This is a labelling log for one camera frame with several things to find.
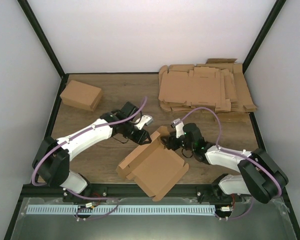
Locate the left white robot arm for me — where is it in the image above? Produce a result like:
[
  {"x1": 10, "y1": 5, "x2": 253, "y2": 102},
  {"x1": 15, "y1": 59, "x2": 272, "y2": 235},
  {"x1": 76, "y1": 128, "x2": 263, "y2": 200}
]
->
[{"x1": 31, "y1": 101, "x2": 153, "y2": 202}]

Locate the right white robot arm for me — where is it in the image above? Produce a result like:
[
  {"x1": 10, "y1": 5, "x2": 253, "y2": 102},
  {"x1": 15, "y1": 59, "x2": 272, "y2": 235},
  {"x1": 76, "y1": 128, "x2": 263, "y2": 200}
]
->
[{"x1": 160, "y1": 120, "x2": 289, "y2": 204}]

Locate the folded brown cardboard box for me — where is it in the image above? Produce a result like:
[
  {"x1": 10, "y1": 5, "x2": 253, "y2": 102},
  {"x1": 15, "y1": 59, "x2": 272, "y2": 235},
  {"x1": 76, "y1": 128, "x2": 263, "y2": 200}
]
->
[{"x1": 60, "y1": 80, "x2": 103, "y2": 112}]

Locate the stack of flat cardboard blanks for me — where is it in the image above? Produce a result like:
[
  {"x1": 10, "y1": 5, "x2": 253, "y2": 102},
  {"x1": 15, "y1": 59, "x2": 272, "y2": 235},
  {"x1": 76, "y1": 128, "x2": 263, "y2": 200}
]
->
[{"x1": 158, "y1": 58, "x2": 257, "y2": 122}]

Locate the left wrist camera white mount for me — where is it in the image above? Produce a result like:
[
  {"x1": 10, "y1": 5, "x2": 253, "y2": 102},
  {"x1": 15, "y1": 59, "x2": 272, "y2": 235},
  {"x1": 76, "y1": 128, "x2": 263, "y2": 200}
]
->
[{"x1": 134, "y1": 114, "x2": 154, "y2": 130}]

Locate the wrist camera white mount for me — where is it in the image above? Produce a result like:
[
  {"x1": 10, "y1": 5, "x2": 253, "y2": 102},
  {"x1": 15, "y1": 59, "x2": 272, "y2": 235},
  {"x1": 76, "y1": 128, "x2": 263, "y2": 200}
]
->
[
  {"x1": 134, "y1": 114, "x2": 154, "y2": 130},
  {"x1": 171, "y1": 118, "x2": 184, "y2": 139}
]

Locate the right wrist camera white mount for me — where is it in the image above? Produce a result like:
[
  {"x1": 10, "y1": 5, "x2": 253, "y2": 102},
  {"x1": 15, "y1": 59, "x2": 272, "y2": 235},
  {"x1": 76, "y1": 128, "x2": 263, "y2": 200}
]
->
[{"x1": 171, "y1": 118, "x2": 184, "y2": 139}]

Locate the black aluminium frame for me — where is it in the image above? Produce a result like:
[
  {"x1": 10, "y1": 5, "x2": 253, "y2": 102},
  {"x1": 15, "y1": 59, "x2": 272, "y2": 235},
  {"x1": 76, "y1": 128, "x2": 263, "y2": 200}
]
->
[{"x1": 3, "y1": 0, "x2": 300, "y2": 240}]

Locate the light blue slotted cable duct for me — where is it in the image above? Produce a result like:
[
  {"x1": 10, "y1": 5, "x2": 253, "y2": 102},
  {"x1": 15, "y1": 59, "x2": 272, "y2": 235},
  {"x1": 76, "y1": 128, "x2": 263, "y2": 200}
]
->
[{"x1": 26, "y1": 204, "x2": 216, "y2": 216}]

